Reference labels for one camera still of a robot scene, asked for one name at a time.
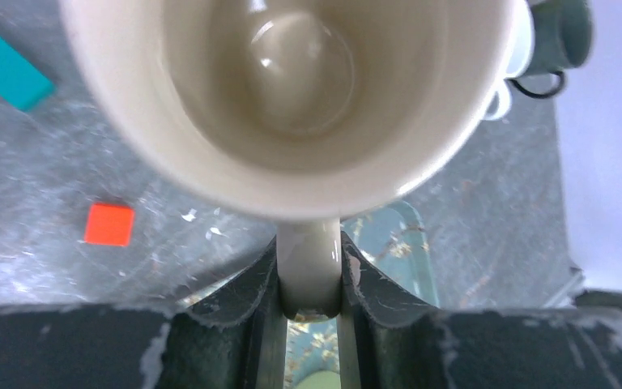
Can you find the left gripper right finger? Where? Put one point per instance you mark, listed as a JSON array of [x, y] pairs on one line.
[[389, 338]]

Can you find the dark teal mug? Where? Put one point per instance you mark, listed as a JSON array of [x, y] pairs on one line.
[[564, 31]]

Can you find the red cube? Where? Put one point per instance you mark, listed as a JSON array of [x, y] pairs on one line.
[[109, 225]]

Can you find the cream and green mug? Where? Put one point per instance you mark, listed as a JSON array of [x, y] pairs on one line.
[[300, 112]]

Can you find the teal rectangular block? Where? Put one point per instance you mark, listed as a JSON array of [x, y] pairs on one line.
[[22, 85]]

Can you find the floral teal tray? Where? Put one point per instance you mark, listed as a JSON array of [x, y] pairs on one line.
[[394, 240]]

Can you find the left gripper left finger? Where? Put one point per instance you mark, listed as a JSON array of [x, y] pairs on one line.
[[233, 338]]

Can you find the yellow mug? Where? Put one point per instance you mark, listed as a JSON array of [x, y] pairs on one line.
[[320, 380]]

